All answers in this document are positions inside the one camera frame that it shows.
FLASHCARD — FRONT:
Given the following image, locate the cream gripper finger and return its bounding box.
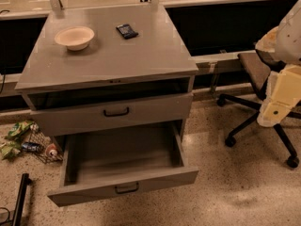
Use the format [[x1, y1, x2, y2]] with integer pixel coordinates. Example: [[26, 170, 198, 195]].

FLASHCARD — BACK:
[[257, 64, 301, 127]]

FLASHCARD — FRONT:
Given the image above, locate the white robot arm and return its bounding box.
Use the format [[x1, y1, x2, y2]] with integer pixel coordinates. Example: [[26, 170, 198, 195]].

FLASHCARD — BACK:
[[255, 0, 301, 127]]

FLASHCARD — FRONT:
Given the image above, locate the closed grey upper drawer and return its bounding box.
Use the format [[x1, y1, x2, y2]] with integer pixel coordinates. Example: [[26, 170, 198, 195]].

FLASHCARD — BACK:
[[31, 93, 193, 136]]

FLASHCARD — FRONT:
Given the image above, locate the grey drawer cabinet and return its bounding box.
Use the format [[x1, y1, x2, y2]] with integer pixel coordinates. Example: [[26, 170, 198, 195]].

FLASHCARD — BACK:
[[14, 3, 199, 139]]

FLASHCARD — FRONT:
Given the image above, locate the open grey lower drawer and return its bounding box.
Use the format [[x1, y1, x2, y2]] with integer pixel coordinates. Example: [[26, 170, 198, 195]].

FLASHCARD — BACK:
[[48, 121, 198, 207]]

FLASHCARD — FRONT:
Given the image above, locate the black office chair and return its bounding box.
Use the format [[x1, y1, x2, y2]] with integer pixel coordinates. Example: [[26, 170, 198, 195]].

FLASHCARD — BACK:
[[217, 51, 299, 169]]

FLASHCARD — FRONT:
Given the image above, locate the white paper bowl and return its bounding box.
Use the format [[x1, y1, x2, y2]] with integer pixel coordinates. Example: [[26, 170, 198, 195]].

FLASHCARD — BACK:
[[55, 26, 95, 51]]

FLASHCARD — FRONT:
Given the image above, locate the red white bottle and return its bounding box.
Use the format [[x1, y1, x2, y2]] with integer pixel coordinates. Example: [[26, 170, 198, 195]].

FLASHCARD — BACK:
[[45, 144, 58, 157]]

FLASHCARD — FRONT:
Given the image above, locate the blue soda can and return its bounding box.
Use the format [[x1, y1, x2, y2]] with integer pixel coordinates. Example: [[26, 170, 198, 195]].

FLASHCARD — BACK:
[[22, 142, 42, 153]]

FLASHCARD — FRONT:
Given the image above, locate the green chip bag upper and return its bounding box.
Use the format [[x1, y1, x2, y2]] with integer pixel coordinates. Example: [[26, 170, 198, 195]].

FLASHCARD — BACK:
[[5, 121, 33, 140]]

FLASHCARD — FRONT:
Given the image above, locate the green chip bag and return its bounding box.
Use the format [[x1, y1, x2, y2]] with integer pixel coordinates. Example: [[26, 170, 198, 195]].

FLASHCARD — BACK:
[[5, 121, 33, 140], [0, 141, 21, 160]]

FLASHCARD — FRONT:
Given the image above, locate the green chip bag lower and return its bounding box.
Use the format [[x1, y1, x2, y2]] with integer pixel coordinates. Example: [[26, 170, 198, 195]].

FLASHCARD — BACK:
[[0, 141, 21, 160]]

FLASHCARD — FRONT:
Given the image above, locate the black cable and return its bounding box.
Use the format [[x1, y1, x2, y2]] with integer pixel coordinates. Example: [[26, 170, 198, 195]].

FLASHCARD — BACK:
[[0, 206, 12, 226]]

